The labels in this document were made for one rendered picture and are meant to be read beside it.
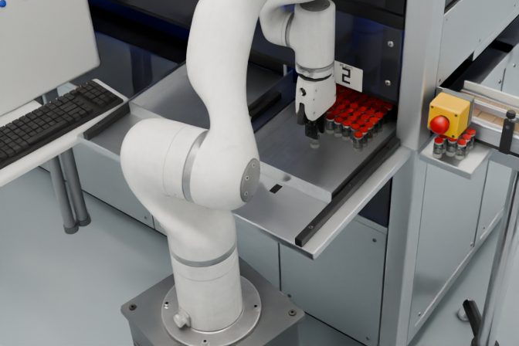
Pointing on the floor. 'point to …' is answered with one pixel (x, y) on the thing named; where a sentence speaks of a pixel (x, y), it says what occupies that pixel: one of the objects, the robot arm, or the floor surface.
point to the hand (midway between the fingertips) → (314, 127)
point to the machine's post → (412, 137)
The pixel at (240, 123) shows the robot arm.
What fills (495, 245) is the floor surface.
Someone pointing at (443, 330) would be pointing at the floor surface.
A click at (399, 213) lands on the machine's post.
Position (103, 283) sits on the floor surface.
